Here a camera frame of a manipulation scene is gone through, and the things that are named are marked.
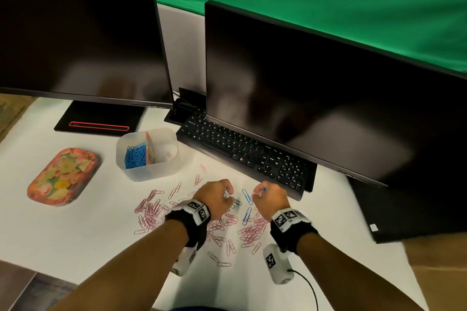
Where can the translucent plastic container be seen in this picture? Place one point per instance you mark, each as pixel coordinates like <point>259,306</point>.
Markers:
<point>149,174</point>

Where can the black keyboard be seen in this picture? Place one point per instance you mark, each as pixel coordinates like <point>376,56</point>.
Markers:
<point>244,154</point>

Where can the sorted blue clips heap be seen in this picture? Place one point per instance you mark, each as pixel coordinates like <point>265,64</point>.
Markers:
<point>135,157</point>

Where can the floral patterned oval tray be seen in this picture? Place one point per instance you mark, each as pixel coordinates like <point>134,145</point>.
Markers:
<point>62,177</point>

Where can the black red-lined monitor base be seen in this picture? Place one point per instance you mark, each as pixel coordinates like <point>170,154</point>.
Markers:
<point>98,117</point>

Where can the grey printed paper sheet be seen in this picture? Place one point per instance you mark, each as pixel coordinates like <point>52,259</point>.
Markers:
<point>47,292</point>

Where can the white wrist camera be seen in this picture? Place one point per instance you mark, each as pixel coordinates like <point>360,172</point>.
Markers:
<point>184,261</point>

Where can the black computer monitor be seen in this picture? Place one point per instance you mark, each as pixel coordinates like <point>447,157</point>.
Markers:
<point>80,30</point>
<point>328,92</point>

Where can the person's right forearm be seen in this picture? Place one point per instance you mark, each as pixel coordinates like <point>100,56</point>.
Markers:
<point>350,278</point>

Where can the white table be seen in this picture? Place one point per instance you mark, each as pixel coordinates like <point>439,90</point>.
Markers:
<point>54,234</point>

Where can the person's right hand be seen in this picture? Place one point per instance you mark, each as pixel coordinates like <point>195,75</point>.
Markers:
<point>271,201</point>

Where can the single blue paper clip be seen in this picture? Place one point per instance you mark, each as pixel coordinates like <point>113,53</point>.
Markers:
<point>263,189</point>

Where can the brown cardboard box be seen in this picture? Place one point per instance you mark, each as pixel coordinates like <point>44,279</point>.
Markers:
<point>12,114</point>

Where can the pile of blue pink paperclips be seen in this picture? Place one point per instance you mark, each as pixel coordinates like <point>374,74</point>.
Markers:
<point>149,212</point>

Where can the black laptop with sticker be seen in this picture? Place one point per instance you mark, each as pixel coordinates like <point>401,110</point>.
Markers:
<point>412,208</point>

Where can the plain black monitor base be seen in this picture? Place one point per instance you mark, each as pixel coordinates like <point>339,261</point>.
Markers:
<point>189,99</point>

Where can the person's blue shirt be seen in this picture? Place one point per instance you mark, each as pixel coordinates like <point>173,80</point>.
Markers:
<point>200,309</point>

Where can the person's left forearm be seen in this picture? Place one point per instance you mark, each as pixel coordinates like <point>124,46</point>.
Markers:
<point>127,274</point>

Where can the white divider panel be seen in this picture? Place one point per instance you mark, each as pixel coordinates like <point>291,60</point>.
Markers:
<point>182,48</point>

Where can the grey side table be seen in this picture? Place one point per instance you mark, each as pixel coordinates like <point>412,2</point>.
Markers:
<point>12,285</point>

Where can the person's left hand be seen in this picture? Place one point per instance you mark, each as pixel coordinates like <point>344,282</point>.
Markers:
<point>213,199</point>

